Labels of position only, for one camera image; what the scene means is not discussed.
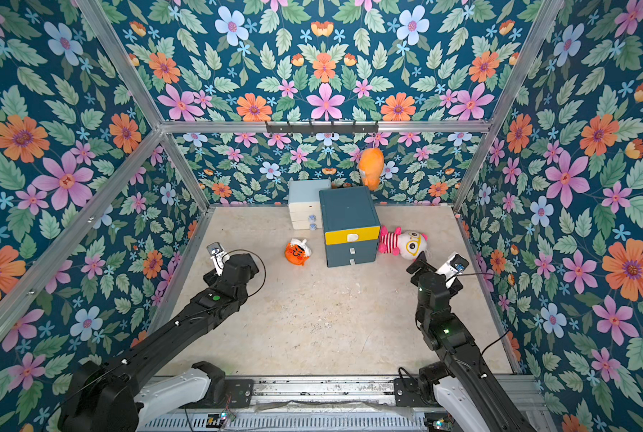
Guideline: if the teal drawer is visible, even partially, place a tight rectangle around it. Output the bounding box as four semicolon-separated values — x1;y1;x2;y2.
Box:
326;240;378;260
327;254;377;268

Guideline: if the teal bottom drawer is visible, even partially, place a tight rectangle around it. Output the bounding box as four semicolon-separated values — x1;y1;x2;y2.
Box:
327;254;377;268

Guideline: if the yellow top drawer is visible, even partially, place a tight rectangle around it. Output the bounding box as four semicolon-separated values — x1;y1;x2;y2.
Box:
324;226;381;246

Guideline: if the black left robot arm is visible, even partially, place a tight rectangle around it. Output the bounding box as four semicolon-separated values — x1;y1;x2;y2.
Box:
57;249;260;431

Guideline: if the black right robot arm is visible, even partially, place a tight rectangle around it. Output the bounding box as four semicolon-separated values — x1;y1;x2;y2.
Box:
407;252;534;431

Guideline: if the teal drawer cabinet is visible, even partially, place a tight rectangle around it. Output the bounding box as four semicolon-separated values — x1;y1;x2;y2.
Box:
320;186;381;264

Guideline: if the light blue small drawer unit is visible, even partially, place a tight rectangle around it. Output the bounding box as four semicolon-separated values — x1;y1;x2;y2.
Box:
288;179;332;230

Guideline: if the white pink striped plush toy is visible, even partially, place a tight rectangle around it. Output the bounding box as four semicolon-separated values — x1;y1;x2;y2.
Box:
377;226;428;261

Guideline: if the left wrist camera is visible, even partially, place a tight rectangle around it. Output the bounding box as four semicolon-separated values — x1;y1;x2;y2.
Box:
207;242;230;275

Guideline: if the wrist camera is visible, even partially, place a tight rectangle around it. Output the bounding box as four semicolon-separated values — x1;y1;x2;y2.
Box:
207;242;230;275
438;252;469;281

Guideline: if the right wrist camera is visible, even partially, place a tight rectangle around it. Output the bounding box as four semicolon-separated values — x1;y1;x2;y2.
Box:
438;252;469;281

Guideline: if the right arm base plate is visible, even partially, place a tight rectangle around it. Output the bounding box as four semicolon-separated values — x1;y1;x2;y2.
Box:
394;361;448;408

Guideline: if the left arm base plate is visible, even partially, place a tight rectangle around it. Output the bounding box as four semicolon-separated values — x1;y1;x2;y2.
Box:
191;361;254;409

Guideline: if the orange plush toy on wall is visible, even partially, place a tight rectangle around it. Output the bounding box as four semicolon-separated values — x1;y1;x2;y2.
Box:
358;148;385;191

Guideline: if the black hook rail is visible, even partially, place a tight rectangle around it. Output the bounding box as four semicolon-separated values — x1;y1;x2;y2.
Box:
265;121;379;135

